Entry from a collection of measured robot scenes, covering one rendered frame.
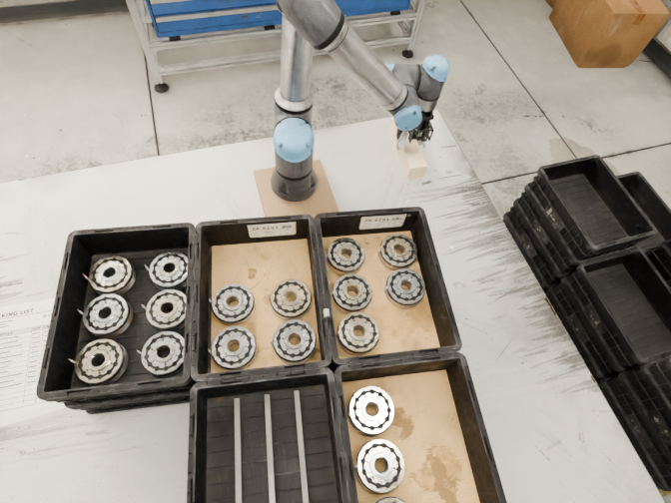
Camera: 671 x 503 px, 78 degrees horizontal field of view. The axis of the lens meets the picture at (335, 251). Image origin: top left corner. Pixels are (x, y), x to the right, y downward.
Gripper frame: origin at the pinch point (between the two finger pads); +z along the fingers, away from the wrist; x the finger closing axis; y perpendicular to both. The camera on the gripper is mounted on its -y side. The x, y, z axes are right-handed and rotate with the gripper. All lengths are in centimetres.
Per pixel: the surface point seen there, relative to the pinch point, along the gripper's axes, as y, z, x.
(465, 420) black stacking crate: 92, -12, -17
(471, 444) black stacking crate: 97, -12, -17
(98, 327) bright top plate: 55, -11, -96
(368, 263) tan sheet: 48, -9, -28
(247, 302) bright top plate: 55, -12, -61
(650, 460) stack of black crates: 115, 47, 68
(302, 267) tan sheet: 47, -9, -46
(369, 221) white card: 39.1, -15.6, -26.2
